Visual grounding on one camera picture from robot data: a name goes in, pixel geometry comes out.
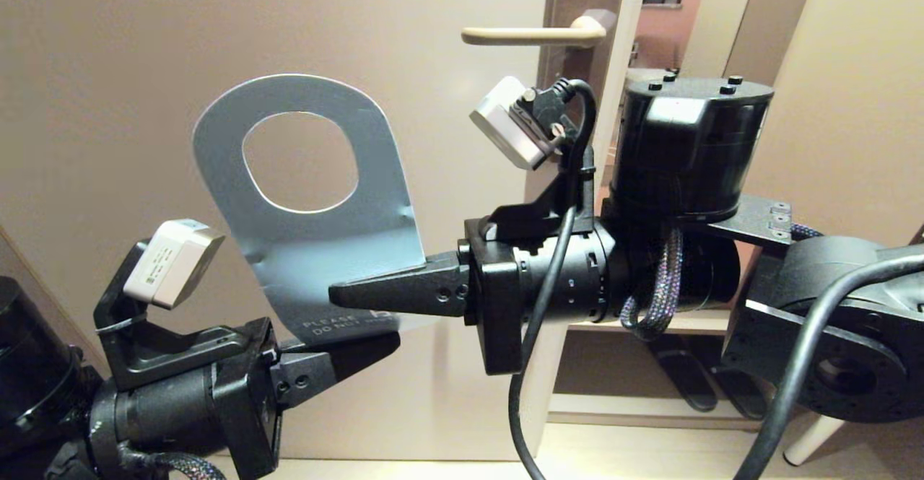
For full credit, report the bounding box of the beige room door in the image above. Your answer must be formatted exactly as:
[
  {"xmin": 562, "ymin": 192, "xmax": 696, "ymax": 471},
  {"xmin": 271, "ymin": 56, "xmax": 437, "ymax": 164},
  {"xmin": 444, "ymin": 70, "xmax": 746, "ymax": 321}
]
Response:
[{"xmin": 0, "ymin": 0, "xmax": 650, "ymax": 463}]

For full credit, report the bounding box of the blue do-not-disturb door hanger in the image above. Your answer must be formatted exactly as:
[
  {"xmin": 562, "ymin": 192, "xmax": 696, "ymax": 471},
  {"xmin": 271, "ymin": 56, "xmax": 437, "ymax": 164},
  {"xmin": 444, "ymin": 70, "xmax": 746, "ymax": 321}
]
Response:
[{"xmin": 191, "ymin": 74, "xmax": 428, "ymax": 347}]

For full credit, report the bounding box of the beige door handle lever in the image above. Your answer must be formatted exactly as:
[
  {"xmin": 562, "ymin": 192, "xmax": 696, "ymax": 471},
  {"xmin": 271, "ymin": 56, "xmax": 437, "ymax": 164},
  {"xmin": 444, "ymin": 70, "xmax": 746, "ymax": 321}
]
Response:
[{"xmin": 462, "ymin": 14, "xmax": 609, "ymax": 49}]

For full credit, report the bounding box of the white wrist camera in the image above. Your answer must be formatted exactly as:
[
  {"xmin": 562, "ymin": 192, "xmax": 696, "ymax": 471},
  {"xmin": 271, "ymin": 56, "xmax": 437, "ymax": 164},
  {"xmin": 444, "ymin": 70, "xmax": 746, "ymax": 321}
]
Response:
[
  {"xmin": 469, "ymin": 76, "xmax": 564, "ymax": 172},
  {"xmin": 123, "ymin": 219, "xmax": 226, "ymax": 311}
]

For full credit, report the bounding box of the purple braided cable sleeve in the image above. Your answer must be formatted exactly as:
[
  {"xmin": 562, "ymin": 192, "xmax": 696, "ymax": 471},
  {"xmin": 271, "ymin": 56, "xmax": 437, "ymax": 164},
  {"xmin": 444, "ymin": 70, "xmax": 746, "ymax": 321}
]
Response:
[
  {"xmin": 119, "ymin": 444, "xmax": 228, "ymax": 480},
  {"xmin": 619, "ymin": 224, "xmax": 824, "ymax": 342}
]

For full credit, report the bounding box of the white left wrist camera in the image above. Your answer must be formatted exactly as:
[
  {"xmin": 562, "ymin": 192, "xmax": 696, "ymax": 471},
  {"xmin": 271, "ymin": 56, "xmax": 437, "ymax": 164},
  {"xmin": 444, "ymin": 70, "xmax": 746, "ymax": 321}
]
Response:
[{"xmin": 123, "ymin": 219, "xmax": 226, "ymax": 311}]

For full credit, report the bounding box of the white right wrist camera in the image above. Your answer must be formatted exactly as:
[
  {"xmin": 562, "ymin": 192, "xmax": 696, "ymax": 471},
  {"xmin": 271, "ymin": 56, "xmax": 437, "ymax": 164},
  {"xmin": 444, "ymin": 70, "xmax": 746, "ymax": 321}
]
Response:
[{"xmin": 469, "ymin": 76, "xmax": 564, "ymax": 172}]

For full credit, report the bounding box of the beige bench shelf unit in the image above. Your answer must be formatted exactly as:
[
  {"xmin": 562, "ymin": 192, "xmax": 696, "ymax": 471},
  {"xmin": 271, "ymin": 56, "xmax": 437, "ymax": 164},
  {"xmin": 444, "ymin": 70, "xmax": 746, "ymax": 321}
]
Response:
[{"xmin": 546, "ymin": 307, "xmax": 762, "ymax": 430}]

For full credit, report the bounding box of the thick black cable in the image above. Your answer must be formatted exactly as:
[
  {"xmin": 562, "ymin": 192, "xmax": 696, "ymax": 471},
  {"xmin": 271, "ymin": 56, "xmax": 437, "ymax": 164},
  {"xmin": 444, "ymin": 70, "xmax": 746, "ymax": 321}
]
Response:
[{"xmin": 507, "ymin": 79, "xmax": 924, "ymax": 480}]

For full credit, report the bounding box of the wall mirror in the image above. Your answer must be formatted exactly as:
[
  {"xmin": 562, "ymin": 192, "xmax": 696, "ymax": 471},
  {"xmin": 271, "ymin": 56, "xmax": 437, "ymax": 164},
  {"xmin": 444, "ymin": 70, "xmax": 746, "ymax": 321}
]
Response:
[{"xmin": 628, "ymin": 0, "xmax": 762, "ymax": 80}]

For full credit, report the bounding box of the white round table leg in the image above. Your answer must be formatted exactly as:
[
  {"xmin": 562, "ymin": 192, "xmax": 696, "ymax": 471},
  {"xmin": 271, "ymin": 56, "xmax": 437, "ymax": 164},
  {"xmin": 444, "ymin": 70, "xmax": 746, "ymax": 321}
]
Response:
[{"xmin": 783, "ymin": 415, "xmax": 845, "ymax": 468}]

